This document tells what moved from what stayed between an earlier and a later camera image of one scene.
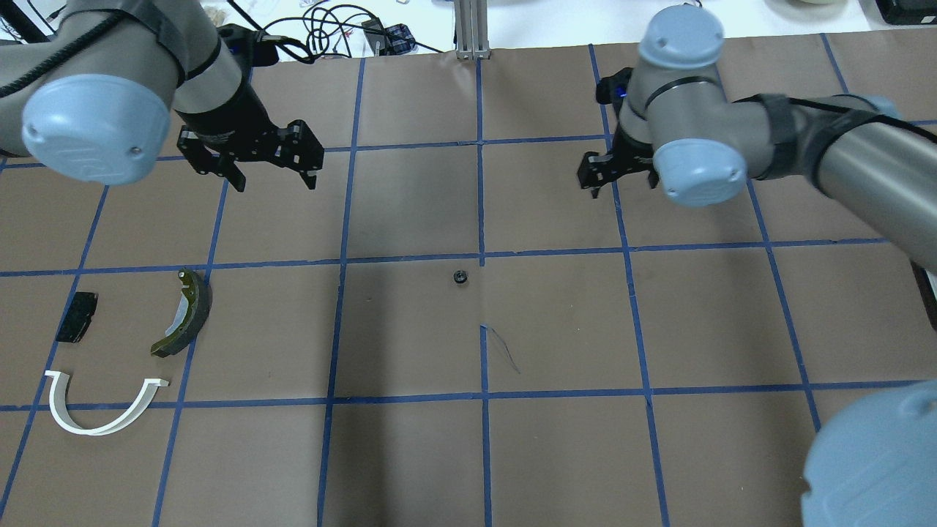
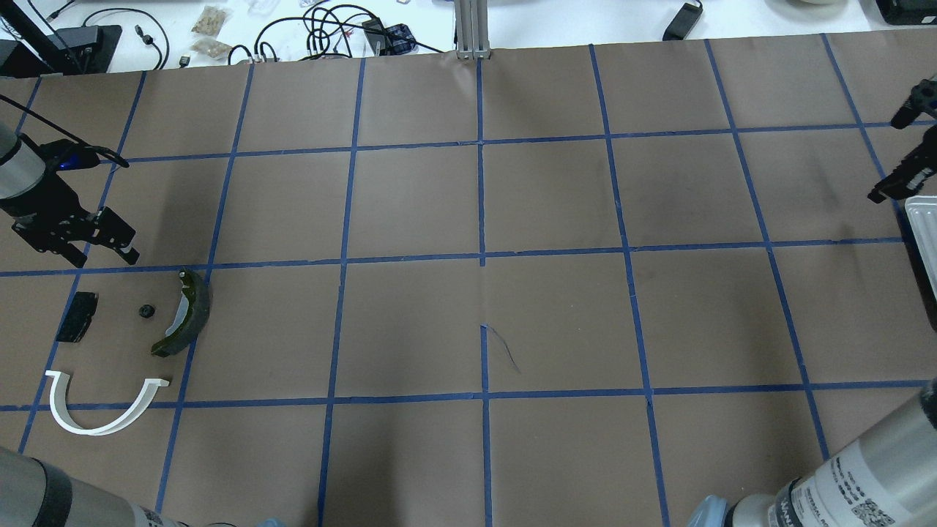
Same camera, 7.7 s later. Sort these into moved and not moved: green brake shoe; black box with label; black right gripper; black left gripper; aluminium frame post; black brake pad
Moved: black right gripper; black left gripper
Not moved: aluminium frame post; black box with label; black brake pad; green brake shoe
